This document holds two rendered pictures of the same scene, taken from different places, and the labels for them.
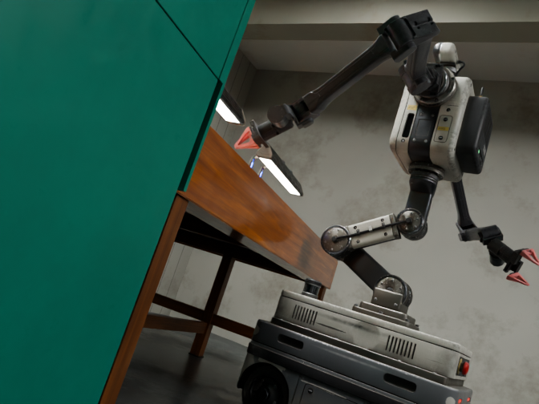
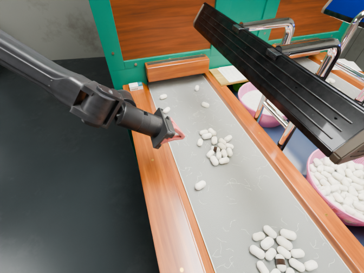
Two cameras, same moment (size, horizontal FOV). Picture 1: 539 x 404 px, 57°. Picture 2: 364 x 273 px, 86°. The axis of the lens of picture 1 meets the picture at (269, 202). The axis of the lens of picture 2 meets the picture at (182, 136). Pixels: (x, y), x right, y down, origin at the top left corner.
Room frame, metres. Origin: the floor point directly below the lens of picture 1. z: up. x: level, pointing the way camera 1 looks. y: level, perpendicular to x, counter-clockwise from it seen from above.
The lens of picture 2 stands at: (1.89, -0.09, 1.28)
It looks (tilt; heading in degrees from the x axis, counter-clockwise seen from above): 47 degrees down; 140
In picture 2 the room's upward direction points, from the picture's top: straight up
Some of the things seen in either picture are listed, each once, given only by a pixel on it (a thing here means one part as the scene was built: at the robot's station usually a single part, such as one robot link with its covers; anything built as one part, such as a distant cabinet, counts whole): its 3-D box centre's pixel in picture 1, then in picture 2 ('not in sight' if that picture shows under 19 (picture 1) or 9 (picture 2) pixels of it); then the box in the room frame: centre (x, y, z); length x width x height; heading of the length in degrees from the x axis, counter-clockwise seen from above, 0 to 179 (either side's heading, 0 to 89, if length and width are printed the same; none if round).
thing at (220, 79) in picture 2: not in sight; (244, 72); (1.39, 0.75, 0.77); 0.33 x 0.15 x 0.01; 68
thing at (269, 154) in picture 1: (283, 171); not in sight; (2.54, -0.02, 1.08); 0.62 x 0.08 x 0.07; 158
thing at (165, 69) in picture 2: not in sight; (177, 67); (1.21, 0.46, 0.83); 0.30 x 0.06 x 0.07; 68
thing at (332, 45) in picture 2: not in sight; (260, 105); (1.68, 0.42, 0.90); 0.20 x 0.19 x 0.45; 158
